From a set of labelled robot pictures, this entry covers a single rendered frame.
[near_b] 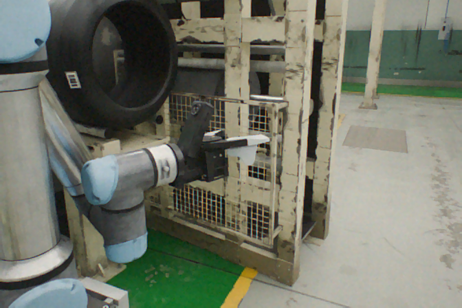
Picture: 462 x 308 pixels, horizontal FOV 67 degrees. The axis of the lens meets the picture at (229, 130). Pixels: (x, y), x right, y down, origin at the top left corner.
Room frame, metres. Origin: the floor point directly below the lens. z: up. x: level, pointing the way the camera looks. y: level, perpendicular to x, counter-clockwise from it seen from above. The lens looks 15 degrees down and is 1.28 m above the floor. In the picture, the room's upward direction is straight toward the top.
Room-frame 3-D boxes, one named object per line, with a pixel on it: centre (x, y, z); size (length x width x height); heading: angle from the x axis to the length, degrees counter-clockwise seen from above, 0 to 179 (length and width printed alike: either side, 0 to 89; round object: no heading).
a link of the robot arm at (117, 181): (0.56, 0.19, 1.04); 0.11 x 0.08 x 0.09; 130
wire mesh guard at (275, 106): (1.69, 0.17, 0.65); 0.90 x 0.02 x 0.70; 57
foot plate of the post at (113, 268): (1.67, 0.77, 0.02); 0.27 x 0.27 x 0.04; 57
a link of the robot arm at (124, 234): (0.57, 0.20, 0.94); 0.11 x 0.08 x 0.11; 40
